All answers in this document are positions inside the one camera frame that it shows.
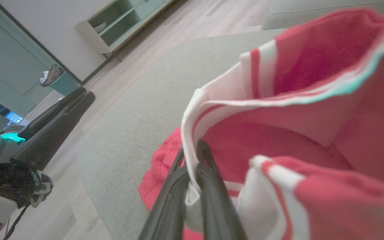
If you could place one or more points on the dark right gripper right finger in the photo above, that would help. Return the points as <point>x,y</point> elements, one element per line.
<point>218,213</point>

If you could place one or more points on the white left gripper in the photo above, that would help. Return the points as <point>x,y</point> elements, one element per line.
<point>8,181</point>

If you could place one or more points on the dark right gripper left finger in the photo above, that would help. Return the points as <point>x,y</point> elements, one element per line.
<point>168,213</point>

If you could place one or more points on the red Bulls 23 t-shirt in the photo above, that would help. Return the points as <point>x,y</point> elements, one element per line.
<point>160,166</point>

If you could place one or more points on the red white-striped mesh jersey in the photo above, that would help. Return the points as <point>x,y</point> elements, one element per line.
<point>312,133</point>

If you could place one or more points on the teal laundry bin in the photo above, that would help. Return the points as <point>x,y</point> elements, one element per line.
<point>66,85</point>

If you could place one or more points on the crumpled cloth in bin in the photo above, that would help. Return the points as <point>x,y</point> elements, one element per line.
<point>52,75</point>

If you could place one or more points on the pale green door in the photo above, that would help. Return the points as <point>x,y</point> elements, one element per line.
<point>8,50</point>

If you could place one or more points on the white dishes in cabinet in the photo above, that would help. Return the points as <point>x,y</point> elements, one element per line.
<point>100,26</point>

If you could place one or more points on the pale green shelf cabinet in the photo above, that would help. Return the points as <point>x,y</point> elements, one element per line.
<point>125,20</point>

